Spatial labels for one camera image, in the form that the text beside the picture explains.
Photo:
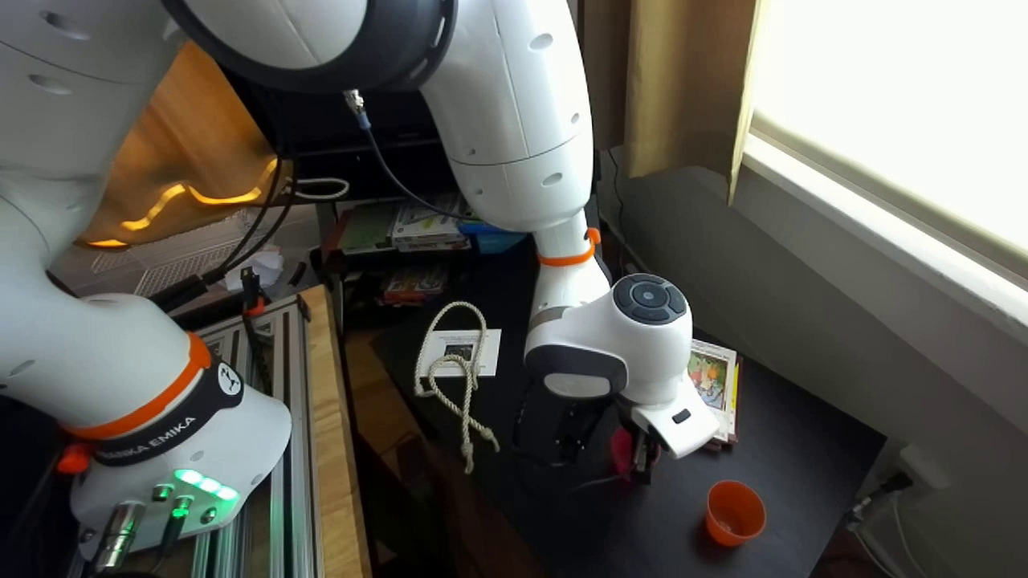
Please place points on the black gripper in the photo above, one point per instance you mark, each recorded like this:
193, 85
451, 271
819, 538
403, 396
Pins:
564, 421

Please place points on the pink plastic cup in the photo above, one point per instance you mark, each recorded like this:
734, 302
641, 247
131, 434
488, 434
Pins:
734, 515

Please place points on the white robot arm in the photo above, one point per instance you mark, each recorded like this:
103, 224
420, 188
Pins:
517, 96

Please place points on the blue green drawing toy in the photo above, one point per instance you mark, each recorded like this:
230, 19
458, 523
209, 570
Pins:
497, 234

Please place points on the wooden board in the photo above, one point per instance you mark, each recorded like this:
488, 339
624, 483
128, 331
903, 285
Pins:
337, 428

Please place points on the white printed box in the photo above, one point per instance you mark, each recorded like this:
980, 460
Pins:
429, 228

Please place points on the green book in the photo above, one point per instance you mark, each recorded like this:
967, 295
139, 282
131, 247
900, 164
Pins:
367, 228

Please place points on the beige curtain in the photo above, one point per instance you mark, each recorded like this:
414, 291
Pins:
662, 85

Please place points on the bright window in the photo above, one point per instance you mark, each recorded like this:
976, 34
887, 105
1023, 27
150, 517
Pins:
912, 96

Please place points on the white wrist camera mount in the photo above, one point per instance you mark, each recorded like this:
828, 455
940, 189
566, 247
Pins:
679, 421

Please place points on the aluminium frame rail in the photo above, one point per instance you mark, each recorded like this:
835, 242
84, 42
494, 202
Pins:
282, 354

